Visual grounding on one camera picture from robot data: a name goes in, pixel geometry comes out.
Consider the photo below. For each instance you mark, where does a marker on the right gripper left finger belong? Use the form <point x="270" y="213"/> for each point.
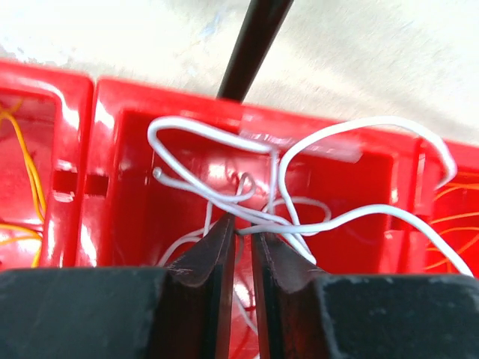
<point x="182" y="310"/>

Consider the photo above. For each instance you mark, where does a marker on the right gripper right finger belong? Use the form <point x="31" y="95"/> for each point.
<point x="305" y="312"/>

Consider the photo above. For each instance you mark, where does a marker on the red three-compartment bin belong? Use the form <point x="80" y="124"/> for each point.
<point x="111" y="174"/>

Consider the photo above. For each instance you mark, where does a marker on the black music stand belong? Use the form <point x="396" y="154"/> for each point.
<point x="261" y="23"/>

